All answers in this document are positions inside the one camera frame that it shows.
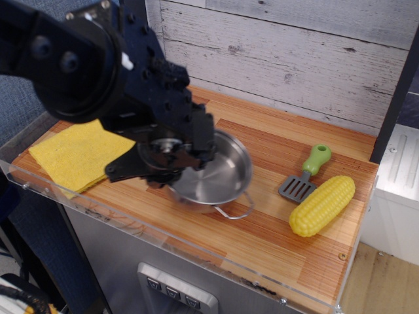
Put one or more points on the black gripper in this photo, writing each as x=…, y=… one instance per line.
x=120, y=76

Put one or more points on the stainless steel pot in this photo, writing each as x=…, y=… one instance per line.
x=222, y=182

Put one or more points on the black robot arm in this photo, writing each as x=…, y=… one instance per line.
x=33, y=46

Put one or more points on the yellow folded cloth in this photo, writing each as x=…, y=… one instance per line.
x=75, y=159

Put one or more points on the yellow plastic corn cob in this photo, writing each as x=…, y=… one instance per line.
x=322, y=206

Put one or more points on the stainless steel cabinet front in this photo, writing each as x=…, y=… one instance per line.
x=114, y=256

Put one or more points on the silver button control panel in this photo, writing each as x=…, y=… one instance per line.
x=153, y=279

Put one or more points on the clear acrylic front guard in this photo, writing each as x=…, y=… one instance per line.
x=257, y=250

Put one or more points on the yellow object bottom left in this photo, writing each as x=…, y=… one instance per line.
x=41, y=309

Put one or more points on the white ribbed sink unit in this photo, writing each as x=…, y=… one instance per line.
x=391, y=222

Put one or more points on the green handled grey spatula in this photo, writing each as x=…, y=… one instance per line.
x=298, y=188

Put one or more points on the dark vertical right post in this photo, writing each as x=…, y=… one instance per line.
x=396, y=104

